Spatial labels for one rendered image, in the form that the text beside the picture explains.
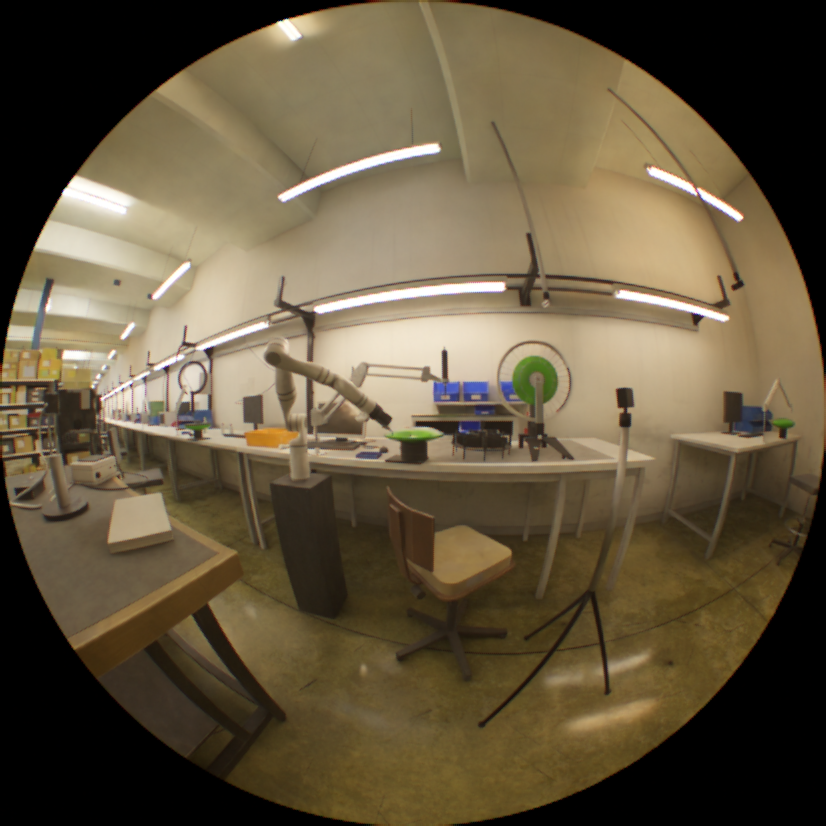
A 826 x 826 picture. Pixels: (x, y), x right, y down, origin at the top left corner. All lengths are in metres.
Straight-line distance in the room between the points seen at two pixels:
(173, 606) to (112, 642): 0.12
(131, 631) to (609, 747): 1.41
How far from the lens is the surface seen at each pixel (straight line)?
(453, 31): 2.51
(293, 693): 1.41
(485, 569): 1.00
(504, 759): 1.27
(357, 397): 1.08
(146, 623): 0.44
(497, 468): 1.26
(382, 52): 3.09
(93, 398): 0.90
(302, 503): 1.24
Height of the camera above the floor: 1.22
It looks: 2 degrees down
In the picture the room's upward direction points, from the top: 1 degrees counter-clockwise
